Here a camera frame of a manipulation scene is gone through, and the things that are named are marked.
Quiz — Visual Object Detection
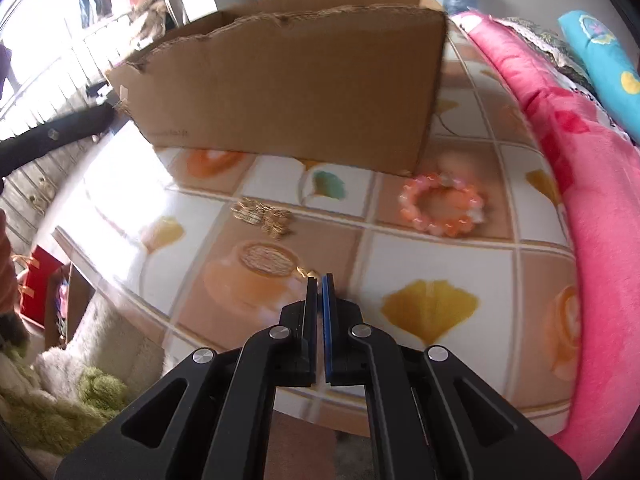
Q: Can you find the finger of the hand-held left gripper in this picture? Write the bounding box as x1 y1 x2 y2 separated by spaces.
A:
0 105 115 178

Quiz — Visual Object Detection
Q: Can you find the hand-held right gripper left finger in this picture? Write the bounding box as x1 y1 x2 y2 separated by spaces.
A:
54 275 319 480

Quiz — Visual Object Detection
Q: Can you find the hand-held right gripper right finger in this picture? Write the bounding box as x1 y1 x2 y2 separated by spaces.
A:
322 274 583 480

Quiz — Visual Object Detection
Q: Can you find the gold chain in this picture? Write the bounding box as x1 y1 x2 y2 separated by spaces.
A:
231 198 296 238

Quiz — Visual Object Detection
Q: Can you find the pink bead bracelet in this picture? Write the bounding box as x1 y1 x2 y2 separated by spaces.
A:
399 172 487 237

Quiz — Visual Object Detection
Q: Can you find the brown cardboard box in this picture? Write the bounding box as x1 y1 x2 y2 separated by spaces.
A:
105 0 447 177

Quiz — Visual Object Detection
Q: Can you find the metal window railing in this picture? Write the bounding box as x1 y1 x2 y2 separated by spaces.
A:
0 10 131 231

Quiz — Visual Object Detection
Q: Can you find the dark blue jacket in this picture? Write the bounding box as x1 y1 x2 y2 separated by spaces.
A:
77 0 113 28

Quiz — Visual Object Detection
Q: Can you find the red gift bag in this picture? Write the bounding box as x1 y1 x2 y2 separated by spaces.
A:
17 245 63 328

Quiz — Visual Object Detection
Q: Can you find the brown paper bag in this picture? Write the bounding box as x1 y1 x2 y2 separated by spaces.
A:
45 262 96 351

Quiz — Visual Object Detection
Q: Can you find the white fluffy garment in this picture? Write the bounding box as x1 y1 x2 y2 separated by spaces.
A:
32 295 166 411

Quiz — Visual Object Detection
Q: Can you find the green fluffy cloth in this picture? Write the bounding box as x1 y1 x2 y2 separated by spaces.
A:
0 345 131 456

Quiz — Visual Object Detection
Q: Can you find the pink fleece blanket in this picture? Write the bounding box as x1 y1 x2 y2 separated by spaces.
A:
452 10 640 476

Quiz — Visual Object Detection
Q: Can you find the grey lace cloth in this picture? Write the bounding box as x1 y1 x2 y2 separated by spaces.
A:
500 16 631 136

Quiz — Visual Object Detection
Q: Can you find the blue cartoon pillow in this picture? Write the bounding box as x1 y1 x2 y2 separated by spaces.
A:
557 9 640 143

